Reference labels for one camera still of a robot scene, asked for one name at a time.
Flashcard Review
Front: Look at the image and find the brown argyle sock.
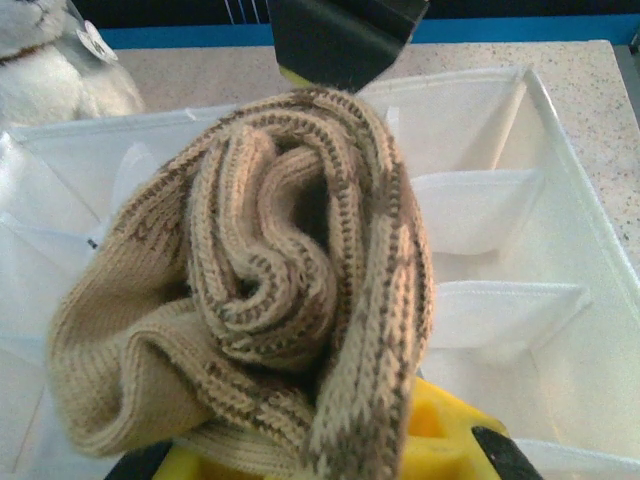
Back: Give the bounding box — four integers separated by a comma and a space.
47, 83, 437, 480

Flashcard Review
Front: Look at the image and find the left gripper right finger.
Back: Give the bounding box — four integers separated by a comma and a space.
399, 377, 545, 480

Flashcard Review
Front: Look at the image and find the white fabric organizer box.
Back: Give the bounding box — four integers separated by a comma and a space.
0, 63, 640, 480

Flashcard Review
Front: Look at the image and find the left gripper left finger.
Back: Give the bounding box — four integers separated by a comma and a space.
107, 441, 242, 480

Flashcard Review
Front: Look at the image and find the grey white plush husky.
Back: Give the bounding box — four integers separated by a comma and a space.
0, 0, 147, 126

